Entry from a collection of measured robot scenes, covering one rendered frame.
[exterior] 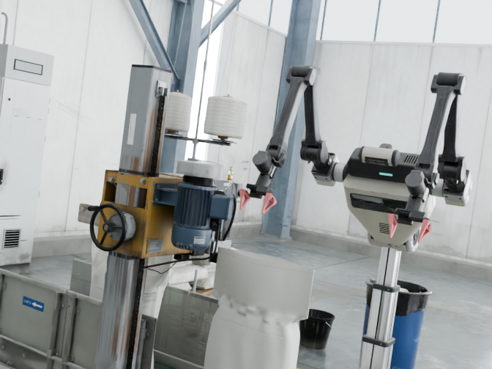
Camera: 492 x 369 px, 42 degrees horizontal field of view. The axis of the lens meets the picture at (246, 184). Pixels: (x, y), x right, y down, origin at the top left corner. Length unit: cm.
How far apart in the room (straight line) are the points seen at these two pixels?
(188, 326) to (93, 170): 485
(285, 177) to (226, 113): 890
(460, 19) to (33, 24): 664
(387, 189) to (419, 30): 840
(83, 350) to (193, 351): 58
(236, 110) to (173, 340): 139
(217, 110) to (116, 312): 88
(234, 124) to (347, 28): 913
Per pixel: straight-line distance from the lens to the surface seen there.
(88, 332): 306
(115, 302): 260
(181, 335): 338
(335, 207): 1125
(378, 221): 295
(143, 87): 251
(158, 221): 253
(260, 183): 246
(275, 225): 1149
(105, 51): 800
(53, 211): 764
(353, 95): 1126
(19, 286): 337
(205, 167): 238
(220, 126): 252
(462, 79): 245
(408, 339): 481
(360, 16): 1153
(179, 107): 269
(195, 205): 242
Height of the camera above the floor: 149
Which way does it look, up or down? 3 degrees down
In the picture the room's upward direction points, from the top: 8 degrees clockwise
